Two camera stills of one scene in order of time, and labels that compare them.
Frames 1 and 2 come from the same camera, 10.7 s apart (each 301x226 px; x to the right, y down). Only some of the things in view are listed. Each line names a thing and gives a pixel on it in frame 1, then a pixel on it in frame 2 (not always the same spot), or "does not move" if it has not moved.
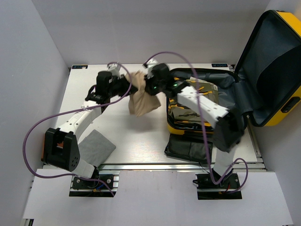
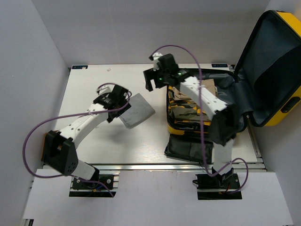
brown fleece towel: [43, 147] does not move
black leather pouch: [182, 145] does not move
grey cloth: [95, 149] -> [140, 111]
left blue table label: [79, 67] does not move
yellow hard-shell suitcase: [267, 81] does not move
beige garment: [141, 101] -> [207, 84]
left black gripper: [124, 81] -> [122, 109]
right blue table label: [219, 65] does not move
